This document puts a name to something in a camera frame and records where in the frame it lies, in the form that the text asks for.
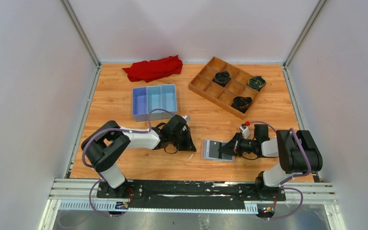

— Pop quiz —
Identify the dark grey card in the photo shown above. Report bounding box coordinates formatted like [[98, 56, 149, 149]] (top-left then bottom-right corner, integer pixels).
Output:
[[221, 155, 234, 161]]

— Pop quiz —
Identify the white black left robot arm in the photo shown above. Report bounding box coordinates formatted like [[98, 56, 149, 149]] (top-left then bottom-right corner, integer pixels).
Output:
[[81, 115, 196, 189]]

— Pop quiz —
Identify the black red rolled sock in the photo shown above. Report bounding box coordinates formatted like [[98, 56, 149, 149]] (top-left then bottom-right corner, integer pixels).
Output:
[[231, 96, 253, 114]]

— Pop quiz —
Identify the blue three-compartment tray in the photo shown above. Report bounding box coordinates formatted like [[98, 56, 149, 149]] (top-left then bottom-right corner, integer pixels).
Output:
[[132, 84, 178, 122]]

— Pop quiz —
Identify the black yellow rolled sock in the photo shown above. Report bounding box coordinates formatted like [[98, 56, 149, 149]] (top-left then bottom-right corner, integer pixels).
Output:
[[246, 76, 266, 92]]

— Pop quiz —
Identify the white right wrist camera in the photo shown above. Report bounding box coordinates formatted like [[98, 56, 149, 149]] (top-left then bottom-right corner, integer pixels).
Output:
[[239, 121, 251, 139]]

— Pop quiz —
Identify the red cloth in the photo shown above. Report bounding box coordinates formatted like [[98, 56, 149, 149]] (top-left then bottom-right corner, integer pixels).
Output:
[[122, 55, 183, 83]]

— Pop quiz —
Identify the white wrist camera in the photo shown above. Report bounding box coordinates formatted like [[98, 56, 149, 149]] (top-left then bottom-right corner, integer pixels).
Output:
[[239, 121, 251, 139], [182, 115, 191, 124]]

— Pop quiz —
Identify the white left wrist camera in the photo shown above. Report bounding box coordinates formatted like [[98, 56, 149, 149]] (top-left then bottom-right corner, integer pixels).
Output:
[[182, 115, 191, 124]]

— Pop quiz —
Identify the aluminium frame rail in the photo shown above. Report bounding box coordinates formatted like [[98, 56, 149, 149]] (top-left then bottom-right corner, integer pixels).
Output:
[[39, 179, 345, 230]]

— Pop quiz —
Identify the grey VIP card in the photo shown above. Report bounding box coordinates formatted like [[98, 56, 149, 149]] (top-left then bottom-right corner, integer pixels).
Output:
[[204, 140, 221, 160]]

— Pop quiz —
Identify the black rolled sock in tray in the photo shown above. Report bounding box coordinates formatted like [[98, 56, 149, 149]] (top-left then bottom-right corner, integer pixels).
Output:
[[213, 71, 231, 87]]

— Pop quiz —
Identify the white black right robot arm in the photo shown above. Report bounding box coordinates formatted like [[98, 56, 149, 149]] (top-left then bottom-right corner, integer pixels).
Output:
[[218, 122, 323, 196]]

